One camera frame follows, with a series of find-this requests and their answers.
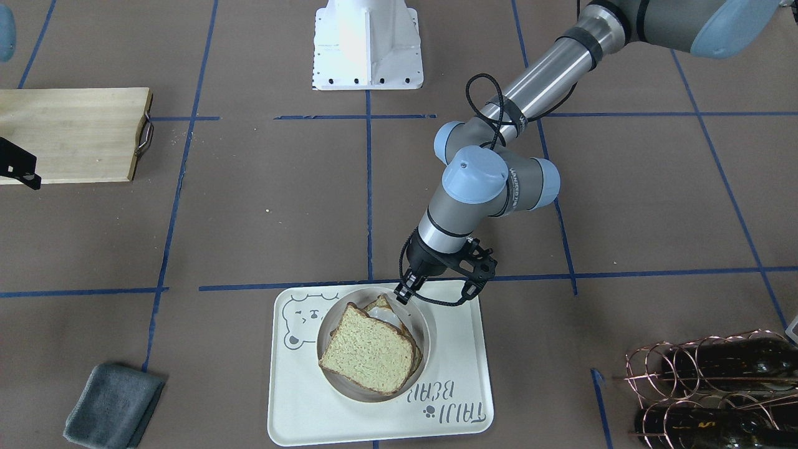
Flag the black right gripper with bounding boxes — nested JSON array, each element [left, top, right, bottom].
[[1, 137, 42, 190]]

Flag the copper wire bottle rack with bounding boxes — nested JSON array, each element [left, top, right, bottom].
[[621, 329, 797, 448]]

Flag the wooden cutting board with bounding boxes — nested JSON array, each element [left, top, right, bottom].
[[1, 87, 152, 184]]

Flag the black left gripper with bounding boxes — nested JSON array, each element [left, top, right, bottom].
[[394, 231, 497, 305]]

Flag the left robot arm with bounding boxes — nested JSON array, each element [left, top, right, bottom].
[[394, 1, 782, 307]]

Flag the dark wine bottle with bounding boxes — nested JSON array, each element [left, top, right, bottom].
[[661, 336, 797, 392], [633, 402, 797, 448]]

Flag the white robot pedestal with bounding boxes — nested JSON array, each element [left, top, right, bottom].
[[312, 1, 425, 91]]

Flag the white round plate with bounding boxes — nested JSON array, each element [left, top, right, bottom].
[[317, 287, 431, 403]]

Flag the white bear tray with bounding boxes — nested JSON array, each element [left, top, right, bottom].
[[267, 281, 494, 447]]

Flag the bread slice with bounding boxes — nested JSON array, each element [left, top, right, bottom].
[[363, 294, 422, 376], [319, 303, 413, 396]]

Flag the grey folded cloth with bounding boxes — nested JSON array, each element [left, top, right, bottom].
[[63, 363, 166, 448]]

